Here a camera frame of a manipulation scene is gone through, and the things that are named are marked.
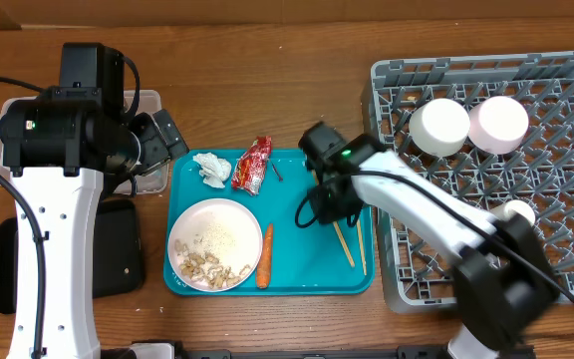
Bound wooden chopstick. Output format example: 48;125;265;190
311;171;355;267
356;218;367;276

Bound white tissue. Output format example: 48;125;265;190
192;153;232;188

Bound red snack wrapper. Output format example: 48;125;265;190
231;136;283;196

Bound white bowl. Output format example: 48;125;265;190
409;98;470;157

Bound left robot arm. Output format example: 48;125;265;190
0;43;188;358

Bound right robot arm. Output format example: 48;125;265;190
299;123;561;358

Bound grey dishwasher rack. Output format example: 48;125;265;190
363;51;574;294

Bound clear plastic storage bin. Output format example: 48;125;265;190
0;89;170;196

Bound teal serving tray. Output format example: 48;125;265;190
163;149;376;296

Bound orange carrot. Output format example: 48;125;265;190
256;223;274;289

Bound white plate with food scraps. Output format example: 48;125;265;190
167;198;264;293

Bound black plastic tray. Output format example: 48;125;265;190
0;199;144;314

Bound food scraps on plate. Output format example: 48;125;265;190
171;239;256;291

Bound small white cup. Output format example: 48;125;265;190
490;199;536;226

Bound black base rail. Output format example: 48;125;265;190
100;340;450;359

